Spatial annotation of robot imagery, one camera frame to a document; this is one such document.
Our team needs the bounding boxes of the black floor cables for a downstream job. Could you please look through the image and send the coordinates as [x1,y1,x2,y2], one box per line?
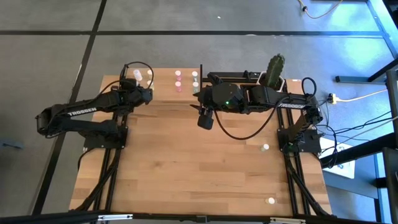
[320,110,398,169]

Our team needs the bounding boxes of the black aluminium frame beam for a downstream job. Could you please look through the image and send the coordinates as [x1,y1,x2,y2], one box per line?
[0,210,398,224]

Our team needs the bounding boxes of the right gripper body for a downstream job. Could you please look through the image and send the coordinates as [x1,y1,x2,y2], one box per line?
[198,82,248,113]

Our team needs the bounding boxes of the white power cable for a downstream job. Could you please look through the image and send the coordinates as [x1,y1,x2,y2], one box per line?
[337,88,389,103]

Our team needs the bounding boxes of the black metal table frame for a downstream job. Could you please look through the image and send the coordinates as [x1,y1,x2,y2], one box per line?
[335,57,398,84]

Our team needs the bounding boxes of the wooden shelf black metal frame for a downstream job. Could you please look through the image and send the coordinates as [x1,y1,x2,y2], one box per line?
[114,63,205,114]

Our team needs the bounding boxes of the silver frame bracket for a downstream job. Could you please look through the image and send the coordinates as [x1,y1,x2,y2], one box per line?
[269,217,307,224]
[97,213,134,222]

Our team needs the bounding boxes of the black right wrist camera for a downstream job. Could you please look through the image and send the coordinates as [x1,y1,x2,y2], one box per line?
[197,108,215,131]

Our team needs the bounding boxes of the green cactus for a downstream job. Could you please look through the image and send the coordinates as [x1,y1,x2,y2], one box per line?
[264,53,286,90]

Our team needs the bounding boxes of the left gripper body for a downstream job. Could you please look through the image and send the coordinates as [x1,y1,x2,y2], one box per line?
[124,86,153,106]

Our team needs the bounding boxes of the black aluminium frame rail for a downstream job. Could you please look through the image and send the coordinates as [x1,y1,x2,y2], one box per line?
[273,79,330,217]
[74,63,131,215]

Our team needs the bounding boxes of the white paper sheet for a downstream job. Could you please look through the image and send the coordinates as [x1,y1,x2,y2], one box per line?
[320,136,357,180]

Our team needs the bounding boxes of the black metal bar frame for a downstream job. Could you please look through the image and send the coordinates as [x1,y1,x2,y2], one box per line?
[206,70,262,83]

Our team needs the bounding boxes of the black metal table leg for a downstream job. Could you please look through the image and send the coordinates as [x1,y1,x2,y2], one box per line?
[320,132,398,170]

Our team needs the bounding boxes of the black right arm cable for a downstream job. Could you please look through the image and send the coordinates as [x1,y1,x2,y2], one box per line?
[213,96,292,141]

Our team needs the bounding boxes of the beige floor cable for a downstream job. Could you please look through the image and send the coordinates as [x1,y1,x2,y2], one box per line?
[297,0,345,19]

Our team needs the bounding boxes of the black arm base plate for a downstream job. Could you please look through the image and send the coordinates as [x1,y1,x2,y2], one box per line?
[277,129,323,156]
[83,126,129,149]

